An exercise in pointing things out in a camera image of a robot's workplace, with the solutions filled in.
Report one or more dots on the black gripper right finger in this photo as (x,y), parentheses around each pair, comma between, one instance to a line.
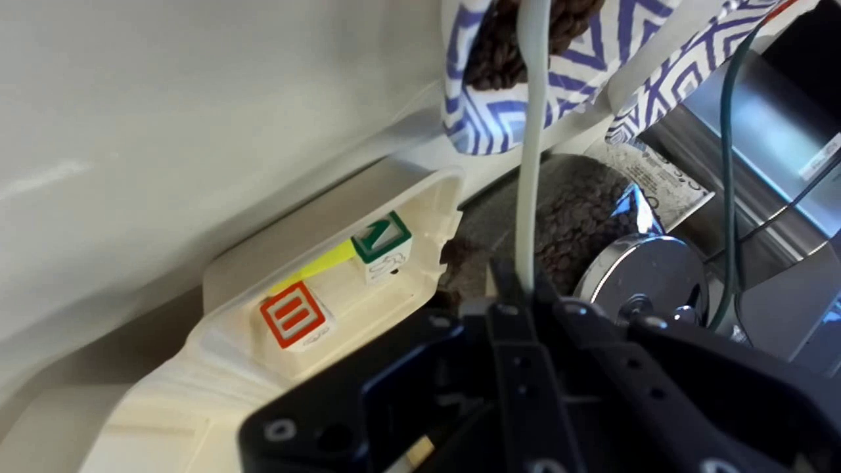
(684,403)

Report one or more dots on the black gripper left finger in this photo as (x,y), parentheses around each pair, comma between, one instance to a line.
(422,396)

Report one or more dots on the blue patterned paper plate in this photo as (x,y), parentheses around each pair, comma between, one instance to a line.
(718,53)
(501,123)

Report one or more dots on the pile of small brown objects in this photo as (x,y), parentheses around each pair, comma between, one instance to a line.
(494,53)

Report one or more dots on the shiny metal scoop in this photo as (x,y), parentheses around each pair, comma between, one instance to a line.
(648,278)

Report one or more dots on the red white toy block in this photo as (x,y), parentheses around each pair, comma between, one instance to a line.
(292,316)

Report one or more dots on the green white toy block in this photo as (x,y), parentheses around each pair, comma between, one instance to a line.
(381,237)

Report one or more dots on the yellow toy block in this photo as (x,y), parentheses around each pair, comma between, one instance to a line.
(325,265)

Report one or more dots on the white foam clamshell container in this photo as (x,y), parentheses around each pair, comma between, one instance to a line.
(174,412)

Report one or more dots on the stainless steel box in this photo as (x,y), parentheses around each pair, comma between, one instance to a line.
(772,115)

